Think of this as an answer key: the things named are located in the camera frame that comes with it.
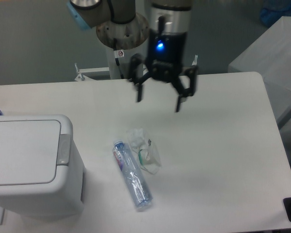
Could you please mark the white covered box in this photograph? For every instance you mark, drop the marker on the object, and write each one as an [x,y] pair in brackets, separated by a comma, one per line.
[270,56]

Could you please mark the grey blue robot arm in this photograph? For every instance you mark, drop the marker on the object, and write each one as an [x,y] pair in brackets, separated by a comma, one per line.
[119,26]

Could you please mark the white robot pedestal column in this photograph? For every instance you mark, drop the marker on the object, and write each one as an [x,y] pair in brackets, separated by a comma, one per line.
[119,61]

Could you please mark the crumpled clear plastic bag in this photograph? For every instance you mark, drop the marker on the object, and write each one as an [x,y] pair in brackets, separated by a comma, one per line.
[144,150]

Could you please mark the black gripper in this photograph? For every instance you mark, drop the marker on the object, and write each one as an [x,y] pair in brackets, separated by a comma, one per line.
[164,63]

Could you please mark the white push-button trash can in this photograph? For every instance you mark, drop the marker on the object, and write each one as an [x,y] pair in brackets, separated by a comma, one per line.
[41,170]

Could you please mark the clear plastic water bottle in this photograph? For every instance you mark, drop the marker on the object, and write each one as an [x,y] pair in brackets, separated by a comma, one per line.
[132,175]

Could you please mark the blue plastic bag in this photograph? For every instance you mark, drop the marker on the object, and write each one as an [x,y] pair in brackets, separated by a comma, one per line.
[273,10]

